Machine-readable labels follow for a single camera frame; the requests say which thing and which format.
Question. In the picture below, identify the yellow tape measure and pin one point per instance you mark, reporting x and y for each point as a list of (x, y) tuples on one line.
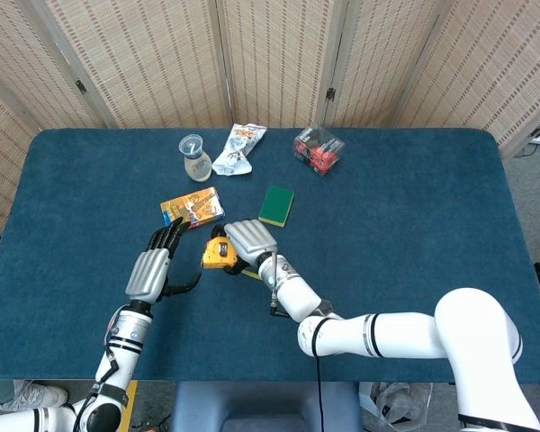
[(216, 254)]

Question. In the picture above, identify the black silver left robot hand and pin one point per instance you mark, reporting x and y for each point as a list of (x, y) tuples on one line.
[(146, 274)]

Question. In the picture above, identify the green yellow sponge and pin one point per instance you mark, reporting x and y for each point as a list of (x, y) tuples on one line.
[(275, 204)]

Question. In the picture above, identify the orange printed carton box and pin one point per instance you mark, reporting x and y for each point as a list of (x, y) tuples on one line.
[(198, 204)]

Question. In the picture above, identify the blue table cloth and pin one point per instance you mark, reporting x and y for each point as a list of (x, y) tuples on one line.
[(409, 225)]

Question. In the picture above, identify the woven folding screen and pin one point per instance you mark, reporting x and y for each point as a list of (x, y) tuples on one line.
[(153, 58)]

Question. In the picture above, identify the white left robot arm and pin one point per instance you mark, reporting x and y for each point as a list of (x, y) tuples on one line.
[(121, 333)]

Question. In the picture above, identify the clear bottle with white liquid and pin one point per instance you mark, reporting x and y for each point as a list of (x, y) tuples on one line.
[(198, 166)]

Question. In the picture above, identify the clear box red black contents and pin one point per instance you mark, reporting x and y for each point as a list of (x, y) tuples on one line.
[(317, 150)]

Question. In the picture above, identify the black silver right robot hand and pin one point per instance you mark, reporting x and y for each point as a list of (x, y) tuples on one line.
[(252, 240)]

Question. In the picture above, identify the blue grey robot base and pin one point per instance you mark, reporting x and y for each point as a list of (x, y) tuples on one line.
[(265, 405)]

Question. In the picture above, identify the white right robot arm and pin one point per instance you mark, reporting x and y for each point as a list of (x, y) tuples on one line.
[(387, 335)]

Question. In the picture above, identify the crumpled white snack bag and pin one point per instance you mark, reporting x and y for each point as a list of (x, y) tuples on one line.
[(236, 153)]

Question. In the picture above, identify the clear plastic bag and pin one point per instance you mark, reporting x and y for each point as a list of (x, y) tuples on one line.
[(400, 400)]

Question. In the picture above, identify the white sneaker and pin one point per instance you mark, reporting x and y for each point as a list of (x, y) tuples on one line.
[(36, 396)]

